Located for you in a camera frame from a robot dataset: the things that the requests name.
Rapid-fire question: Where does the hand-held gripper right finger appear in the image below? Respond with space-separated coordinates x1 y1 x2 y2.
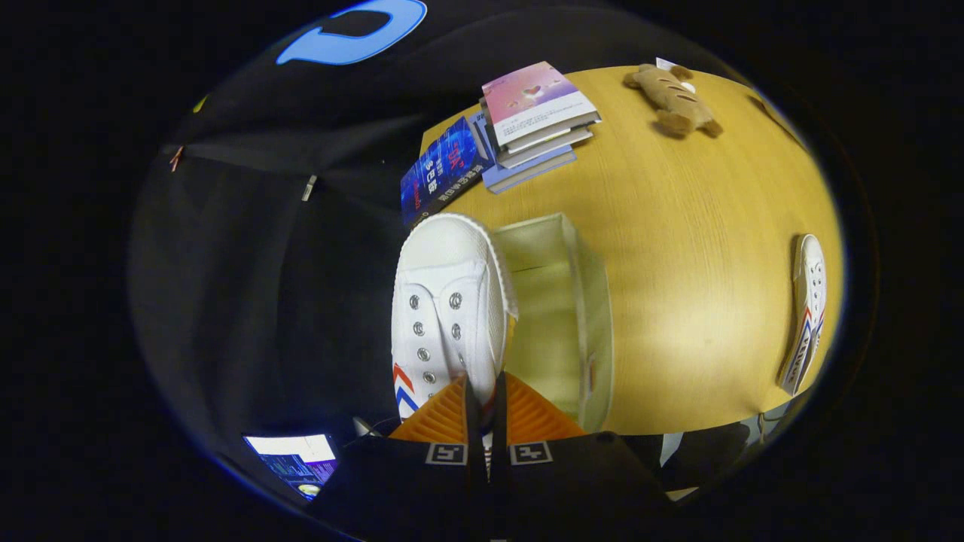
490 371 671 539

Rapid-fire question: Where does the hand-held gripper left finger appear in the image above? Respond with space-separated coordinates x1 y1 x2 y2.
309 375 490 539

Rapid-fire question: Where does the white canvas shoe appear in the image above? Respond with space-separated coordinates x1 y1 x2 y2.
390 213 519 422
778 233 828 397

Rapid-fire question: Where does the lit computer monitor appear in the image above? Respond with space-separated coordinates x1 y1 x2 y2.
243 434 338 501

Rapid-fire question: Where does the black backdrop cloth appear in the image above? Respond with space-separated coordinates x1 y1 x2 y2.
128 0 724 498

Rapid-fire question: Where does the pale blue book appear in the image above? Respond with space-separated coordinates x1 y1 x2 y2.
468 113 578 195

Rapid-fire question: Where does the dark blue book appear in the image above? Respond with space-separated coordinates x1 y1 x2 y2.
401 117 487 228

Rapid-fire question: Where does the grey paperback book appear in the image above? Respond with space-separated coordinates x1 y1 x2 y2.
497 124 596 157
497 134 593 170

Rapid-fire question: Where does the pink cover book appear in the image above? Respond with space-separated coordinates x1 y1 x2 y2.
482 62 602 148

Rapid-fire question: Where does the brown plush toy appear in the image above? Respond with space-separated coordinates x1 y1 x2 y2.
624 63 724 139

